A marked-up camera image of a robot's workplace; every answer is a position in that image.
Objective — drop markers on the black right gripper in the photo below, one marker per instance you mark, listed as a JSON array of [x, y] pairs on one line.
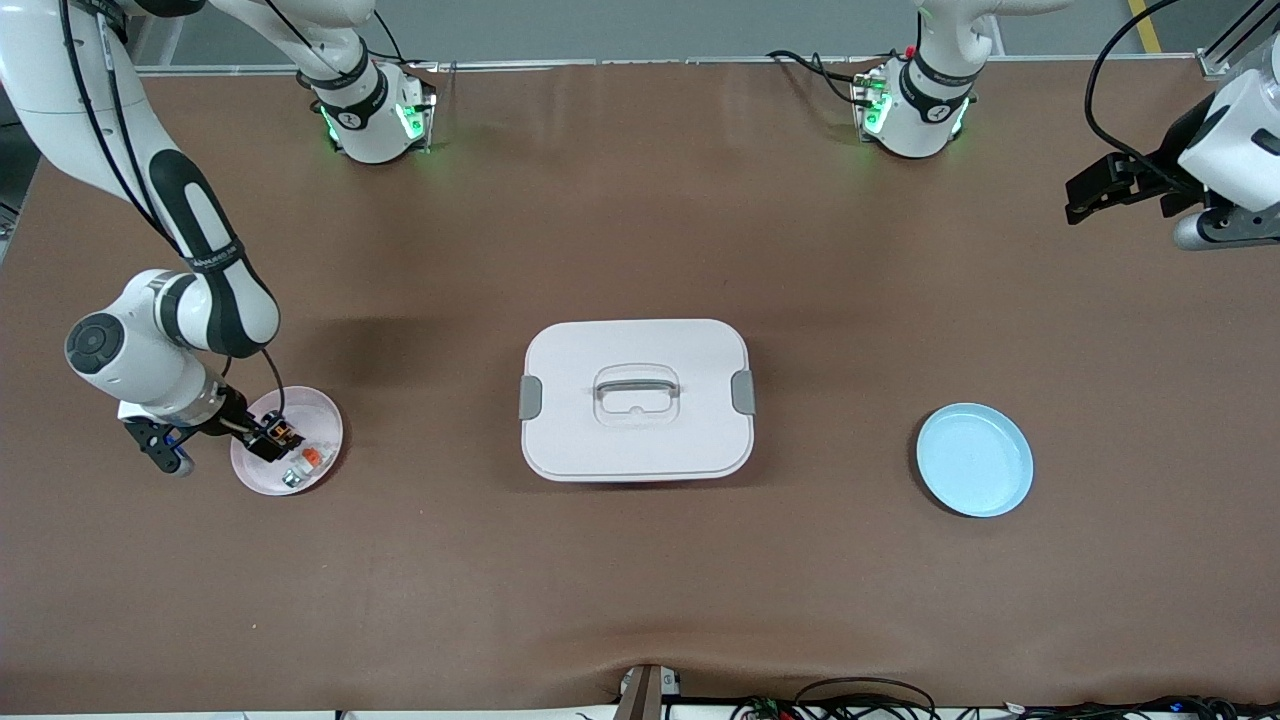
[[232, 416]]

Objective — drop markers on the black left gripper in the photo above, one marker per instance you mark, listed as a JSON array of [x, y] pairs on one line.
[[1167, 168]]

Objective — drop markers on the orange black push-button switch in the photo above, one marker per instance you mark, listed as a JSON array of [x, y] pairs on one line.
[[285, 430]]

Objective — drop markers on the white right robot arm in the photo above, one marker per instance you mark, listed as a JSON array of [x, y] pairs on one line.
[[150, 350]]

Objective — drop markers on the white lidded storage box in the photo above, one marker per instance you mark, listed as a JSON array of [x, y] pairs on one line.
[[640, 440]]

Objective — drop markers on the small silver metal part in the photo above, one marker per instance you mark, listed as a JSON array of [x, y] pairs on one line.
[[292, 479]]

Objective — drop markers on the pink round plate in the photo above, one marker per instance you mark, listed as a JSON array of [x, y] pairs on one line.
[[320, 420]]

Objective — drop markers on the light blue round plate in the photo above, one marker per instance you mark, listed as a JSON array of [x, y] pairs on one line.
[[975, 460]]

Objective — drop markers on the metal table clamp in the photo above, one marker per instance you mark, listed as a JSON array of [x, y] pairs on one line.
[[645, 695]]

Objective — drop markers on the clear table edge strip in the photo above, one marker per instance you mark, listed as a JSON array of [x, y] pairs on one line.
[[650, 63]]

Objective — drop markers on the aluminium frame profile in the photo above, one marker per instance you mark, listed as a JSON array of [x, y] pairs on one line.
[[1215, 62]]

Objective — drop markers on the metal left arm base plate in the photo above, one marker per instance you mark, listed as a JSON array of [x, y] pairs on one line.
[[862, 100]]

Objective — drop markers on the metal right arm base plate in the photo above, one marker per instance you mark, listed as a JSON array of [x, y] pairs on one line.
[[425, 125]]

